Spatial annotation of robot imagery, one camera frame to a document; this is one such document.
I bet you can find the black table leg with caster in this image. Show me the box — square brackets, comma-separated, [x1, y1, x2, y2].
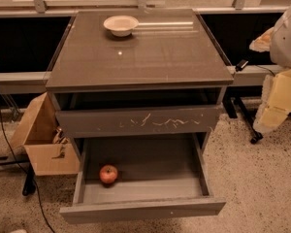
[223, 90, 263, 145]

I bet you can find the open grey middle drawer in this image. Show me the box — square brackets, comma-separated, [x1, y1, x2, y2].
[60, 134, 226, 224]

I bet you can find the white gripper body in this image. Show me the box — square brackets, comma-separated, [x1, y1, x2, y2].
[270, 5, 291, 68]

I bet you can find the white bowl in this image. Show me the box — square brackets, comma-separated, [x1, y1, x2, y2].
[103, 16, 139, 37]

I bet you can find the black stand foot left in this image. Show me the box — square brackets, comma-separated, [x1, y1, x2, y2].
[22, 165, 36, 196]

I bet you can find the red apple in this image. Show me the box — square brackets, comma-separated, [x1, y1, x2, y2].
[99, 165, 118, 184]

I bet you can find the cardboard box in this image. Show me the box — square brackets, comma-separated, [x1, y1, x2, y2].
[10, 92, 80, 176]

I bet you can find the black cable on floor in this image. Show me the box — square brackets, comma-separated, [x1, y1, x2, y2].
[0, 72, 57, 233]

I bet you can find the closed grey top drawer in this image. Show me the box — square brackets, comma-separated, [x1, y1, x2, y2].
[56, 106, 221, 138]

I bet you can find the grey drawer cabinet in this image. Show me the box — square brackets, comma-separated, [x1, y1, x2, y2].
[47, 9, 233, 146]

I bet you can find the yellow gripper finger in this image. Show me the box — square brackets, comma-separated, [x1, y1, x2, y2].
[249, 27, 274, 52]
[253, 69, 291, 134]

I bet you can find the small black device on rail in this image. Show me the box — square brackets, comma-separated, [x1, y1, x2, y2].
[235, 59, 248, 72]

